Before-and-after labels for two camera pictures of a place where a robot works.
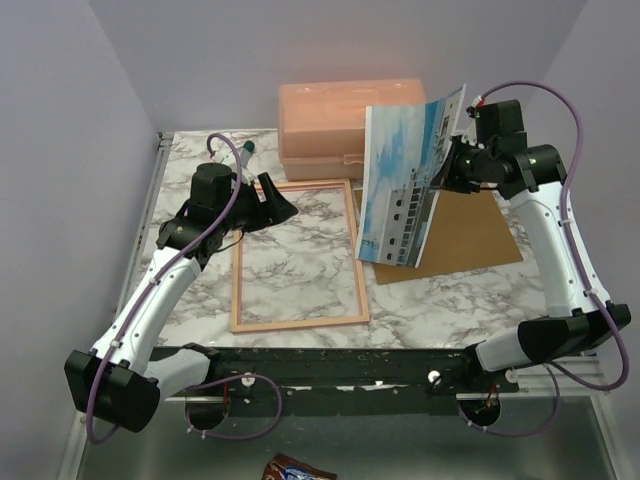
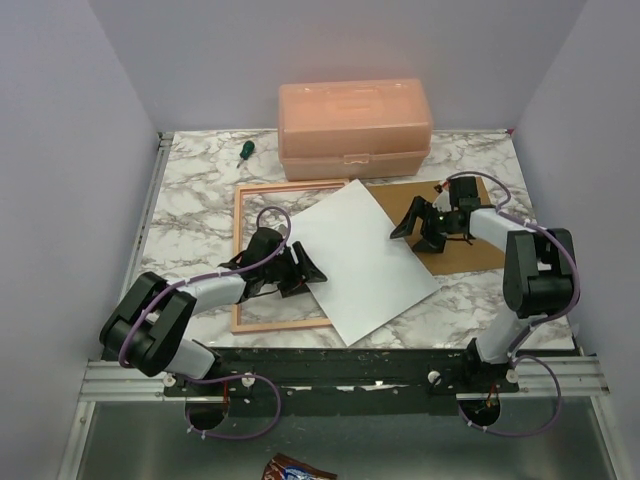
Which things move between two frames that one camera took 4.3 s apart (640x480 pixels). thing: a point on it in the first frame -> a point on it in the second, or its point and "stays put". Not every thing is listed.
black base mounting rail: x=351 y=381 stays put
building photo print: x=405 y=147 -> x=370 y=277
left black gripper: x=278 y=208 -> x=302 y=273
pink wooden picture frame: x=237 y=325 stays put
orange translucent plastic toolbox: x=322 y=124 stays put
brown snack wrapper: x=285 y=467 stays put
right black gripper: x=446 y=176 -> x=419 y=208
